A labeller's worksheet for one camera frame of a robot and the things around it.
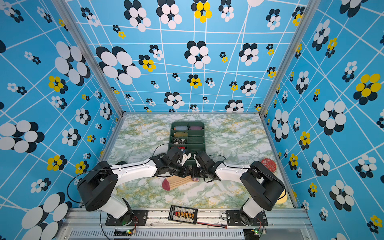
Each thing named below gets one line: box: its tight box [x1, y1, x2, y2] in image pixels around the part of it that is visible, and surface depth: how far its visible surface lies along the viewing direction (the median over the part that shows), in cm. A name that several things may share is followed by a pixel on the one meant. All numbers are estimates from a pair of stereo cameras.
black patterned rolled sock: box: [173, 137, 186, 145], surface depth 98 cm
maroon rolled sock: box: [189, 126, 203, 130], surface depth 106 cm
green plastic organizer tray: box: [168, 121, 206, 165], surface depth 101 cm
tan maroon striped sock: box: [162, 175, 192, 191], surface depth 86 cm
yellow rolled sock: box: [174, 132, 188, 137], surface depth 101 cm
